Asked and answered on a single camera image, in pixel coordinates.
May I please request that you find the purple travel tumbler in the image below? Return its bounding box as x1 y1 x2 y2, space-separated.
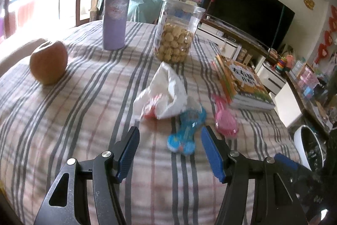
102 0 135 51

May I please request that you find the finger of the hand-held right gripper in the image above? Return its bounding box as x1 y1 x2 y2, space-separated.
274 152 316 186

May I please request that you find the pink plastic storage box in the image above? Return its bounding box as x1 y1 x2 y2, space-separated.
297 64 320 88

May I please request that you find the red hanging heart decoration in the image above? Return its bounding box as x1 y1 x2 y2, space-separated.
314 5 337 62

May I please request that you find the white tissue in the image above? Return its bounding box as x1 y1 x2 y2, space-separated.
133 62 189 120

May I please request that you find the blue toy packet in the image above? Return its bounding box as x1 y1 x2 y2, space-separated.
167 106 207 156

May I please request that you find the black flat-screen television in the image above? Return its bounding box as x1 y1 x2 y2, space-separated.
201 0 295 50

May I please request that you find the marble-top white coffee table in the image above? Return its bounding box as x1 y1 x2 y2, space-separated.
274 74 337 136

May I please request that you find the striped plaid tablecloth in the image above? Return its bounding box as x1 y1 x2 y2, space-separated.
0 20 303 225

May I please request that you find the orange-red apple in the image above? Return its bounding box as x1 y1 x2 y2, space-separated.
29 40 68 85

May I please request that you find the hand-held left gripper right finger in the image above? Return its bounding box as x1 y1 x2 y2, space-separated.
201 125 308 225

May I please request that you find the stack of children's books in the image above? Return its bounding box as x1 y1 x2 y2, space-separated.
213 54 274 105

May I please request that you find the rainbow stacking ring toy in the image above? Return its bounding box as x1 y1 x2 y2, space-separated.
275 56 288 73

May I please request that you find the thick white-edged book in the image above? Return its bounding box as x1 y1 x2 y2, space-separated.
229 98 276 111

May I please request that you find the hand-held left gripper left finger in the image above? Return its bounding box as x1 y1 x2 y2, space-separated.
33 125 141 225

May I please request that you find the pink toy hairbrush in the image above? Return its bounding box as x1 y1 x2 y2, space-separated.
212 94 239 138

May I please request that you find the red and white wrapper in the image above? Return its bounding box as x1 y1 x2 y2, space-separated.
142 94 165 119

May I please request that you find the white television cabinet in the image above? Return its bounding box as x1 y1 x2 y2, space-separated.
196 15 287 95

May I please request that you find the white round bin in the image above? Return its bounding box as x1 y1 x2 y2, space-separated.
292 124 327 171

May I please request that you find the clear cookie jar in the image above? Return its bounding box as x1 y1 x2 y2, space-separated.
153 0 206 65

